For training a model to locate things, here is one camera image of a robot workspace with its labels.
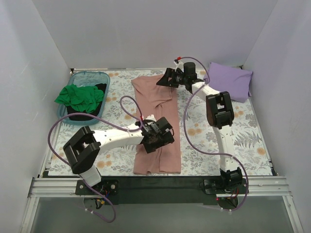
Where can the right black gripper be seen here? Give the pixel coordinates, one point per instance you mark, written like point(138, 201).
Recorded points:
point(171, 77)

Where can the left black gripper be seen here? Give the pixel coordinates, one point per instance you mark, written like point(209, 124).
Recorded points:
point(160, 141)

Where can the pink t shirt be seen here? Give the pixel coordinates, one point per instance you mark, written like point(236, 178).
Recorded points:
point(160, 151)

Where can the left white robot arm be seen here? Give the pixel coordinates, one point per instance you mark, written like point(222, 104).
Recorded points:
point(83, 148)

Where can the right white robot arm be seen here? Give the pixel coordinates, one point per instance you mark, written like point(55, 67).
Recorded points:
point(220, 116)

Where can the floral table mat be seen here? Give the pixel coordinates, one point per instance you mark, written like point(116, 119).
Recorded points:
point(198, 141)

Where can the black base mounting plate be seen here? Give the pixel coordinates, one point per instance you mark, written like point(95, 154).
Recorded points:
point(161, 189)

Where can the folded purple t shirt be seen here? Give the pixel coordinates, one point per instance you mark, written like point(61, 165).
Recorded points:
point(235, 81)

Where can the green t shirt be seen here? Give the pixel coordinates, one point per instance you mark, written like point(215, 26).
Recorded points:
point(84, 99)

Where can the teal plastic basket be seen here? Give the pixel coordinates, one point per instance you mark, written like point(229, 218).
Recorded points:
point(89, 78)

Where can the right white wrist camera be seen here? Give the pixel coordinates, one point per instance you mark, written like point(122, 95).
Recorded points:
point(178, 64)

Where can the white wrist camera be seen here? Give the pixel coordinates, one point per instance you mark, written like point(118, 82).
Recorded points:
point(148, 119)
point(178, 64)

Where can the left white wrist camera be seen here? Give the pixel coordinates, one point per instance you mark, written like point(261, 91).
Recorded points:
point(148, 119)

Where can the aluminium frame rail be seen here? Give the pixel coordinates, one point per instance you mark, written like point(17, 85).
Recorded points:
point(254, 186)

